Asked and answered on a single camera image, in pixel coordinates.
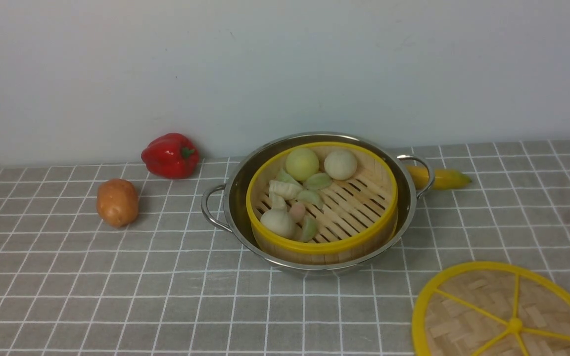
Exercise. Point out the woven bamboo steamer lid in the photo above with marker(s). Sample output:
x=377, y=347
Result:
x=491, y=309

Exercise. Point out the bamboo steamer basket yellow rim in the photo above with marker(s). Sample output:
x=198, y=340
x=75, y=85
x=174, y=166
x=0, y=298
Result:
x=355, y=217

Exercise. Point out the yellow banana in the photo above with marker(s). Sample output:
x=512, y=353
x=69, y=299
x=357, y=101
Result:
x=445, y=179

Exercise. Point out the grey checkered tablecloth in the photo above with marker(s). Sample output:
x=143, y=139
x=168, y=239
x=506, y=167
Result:
x=171, y=284

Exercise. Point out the pink dumpling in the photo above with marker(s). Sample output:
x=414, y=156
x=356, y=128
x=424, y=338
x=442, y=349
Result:
x=297, y=211

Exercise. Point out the white round bun front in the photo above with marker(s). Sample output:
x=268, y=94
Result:
x=279, y=222

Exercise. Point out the red bell pepper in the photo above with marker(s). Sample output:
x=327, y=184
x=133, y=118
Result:
x=171, y=156

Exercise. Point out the white round bun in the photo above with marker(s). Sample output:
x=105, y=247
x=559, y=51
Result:
x=279, y=222
x=340, y=164

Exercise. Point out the green dumpling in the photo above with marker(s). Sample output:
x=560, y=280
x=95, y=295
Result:
x=308, y=231

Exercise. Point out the brown potato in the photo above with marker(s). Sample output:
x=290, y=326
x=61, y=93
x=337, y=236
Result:
x=117, y=202

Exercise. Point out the stainless steel pot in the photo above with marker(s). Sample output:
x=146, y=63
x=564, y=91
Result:
x=224, y=206

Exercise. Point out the white pleated dumpling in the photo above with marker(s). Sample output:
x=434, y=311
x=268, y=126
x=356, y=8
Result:
x=285, y=190

